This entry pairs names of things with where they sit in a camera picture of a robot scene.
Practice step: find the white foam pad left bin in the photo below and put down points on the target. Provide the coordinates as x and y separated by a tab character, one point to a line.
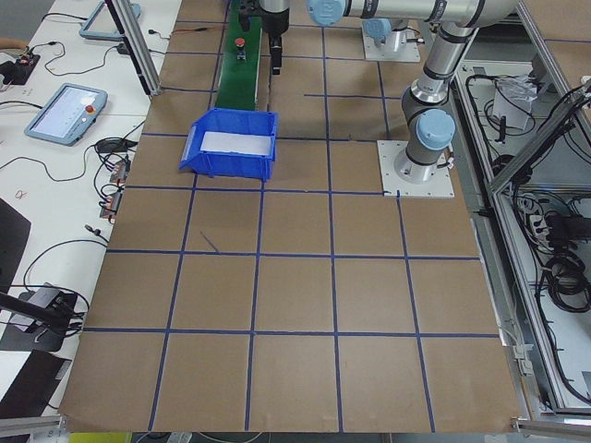
236	143

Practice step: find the teach pendant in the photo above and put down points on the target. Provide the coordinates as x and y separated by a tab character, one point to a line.
67	115
100	26

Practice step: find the far teach pendant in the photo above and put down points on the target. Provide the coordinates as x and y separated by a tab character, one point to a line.
100	26

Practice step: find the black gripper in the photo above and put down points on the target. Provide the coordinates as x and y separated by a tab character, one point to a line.
275	21

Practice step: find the left blue plastic bin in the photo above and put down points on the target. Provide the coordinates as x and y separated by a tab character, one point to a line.
231	164

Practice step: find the red push button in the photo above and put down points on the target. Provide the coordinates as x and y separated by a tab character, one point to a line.
240	46

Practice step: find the near teach pendant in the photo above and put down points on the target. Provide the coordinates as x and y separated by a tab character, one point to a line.
67	115

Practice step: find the green conveyor belt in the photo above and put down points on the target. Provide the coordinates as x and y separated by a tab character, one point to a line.
238	82

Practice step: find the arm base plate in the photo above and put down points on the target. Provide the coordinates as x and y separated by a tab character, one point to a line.
409	54
402	178

